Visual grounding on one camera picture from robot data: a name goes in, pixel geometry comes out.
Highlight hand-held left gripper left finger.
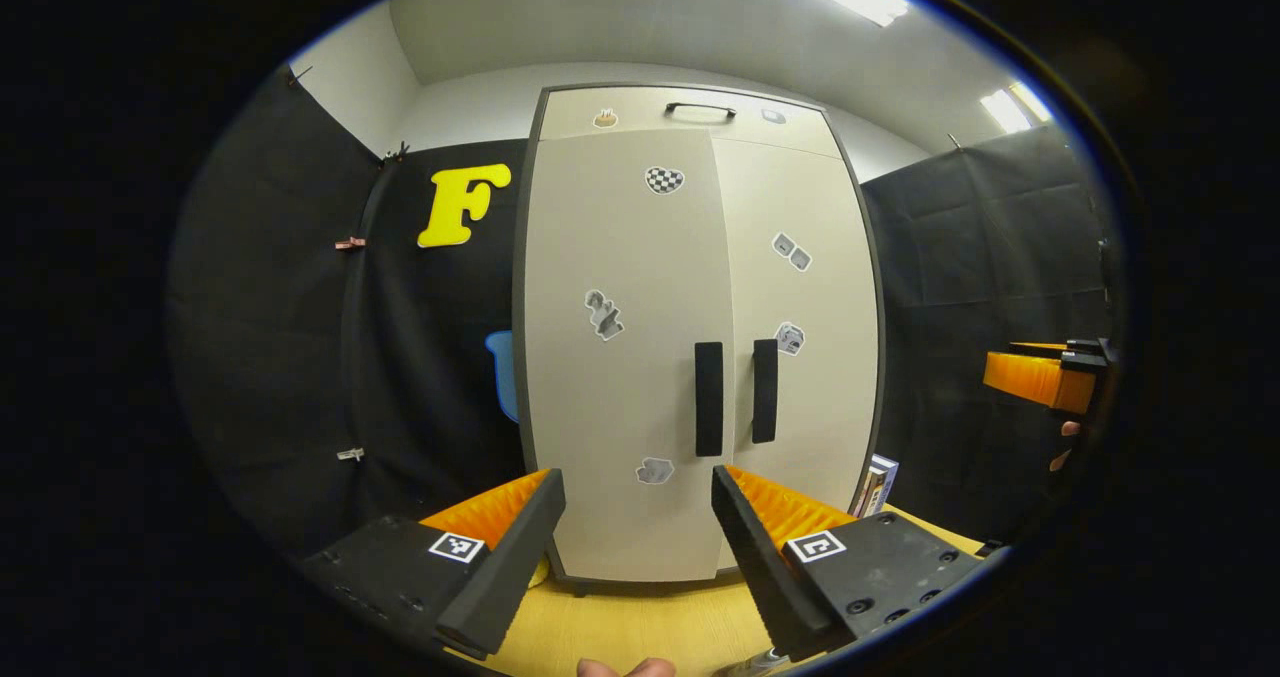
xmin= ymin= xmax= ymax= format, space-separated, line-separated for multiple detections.
xmin=302 ymin=468 xmax=567 ymax=661

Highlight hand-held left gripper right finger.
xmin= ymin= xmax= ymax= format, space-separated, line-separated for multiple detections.
xmin=711 ymin=464 xmax=986 ymax=663

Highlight white cabinet door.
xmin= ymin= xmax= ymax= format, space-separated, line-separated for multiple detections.
xmin=708 ymin=137 xmax=883 ymax=573
xmin=522 ymin=127 xmax=738 ymax=585

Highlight white cabinet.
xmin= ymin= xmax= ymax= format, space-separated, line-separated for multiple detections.
xmin=512 ymin=82 xmax=888 ymax=598

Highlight white cabinet drawer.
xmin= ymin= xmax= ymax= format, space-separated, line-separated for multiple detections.
xmin=538 ymin=85 xmax=843 ymax=158

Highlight upright printed books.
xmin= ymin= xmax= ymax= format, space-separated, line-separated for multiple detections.
xmin=858 ymin=454 xmax=899 ymax=518

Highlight small ceiling light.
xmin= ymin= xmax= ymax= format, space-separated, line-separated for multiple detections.
xmin=980 ymin=80 xmax=1053 ymax=135

